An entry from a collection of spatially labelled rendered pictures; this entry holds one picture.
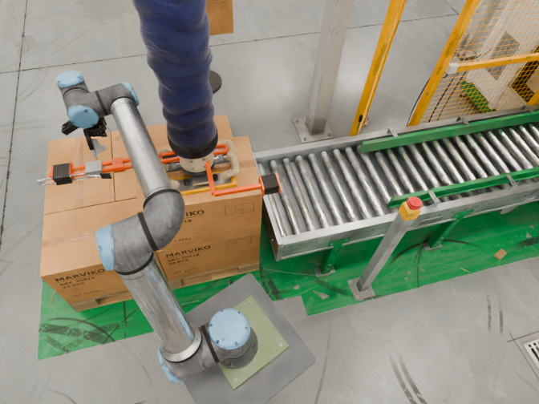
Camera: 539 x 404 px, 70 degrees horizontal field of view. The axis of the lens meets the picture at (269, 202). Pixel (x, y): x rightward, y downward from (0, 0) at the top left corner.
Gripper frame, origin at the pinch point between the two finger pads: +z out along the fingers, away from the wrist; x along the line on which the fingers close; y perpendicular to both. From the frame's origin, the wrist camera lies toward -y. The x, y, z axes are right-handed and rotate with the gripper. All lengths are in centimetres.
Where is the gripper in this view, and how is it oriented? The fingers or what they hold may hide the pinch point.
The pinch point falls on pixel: (95, 147)
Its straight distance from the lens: 182.5
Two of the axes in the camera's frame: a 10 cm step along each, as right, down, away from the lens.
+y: 9.7, -1.8, 1.8
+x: -2.5, -8.2, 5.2
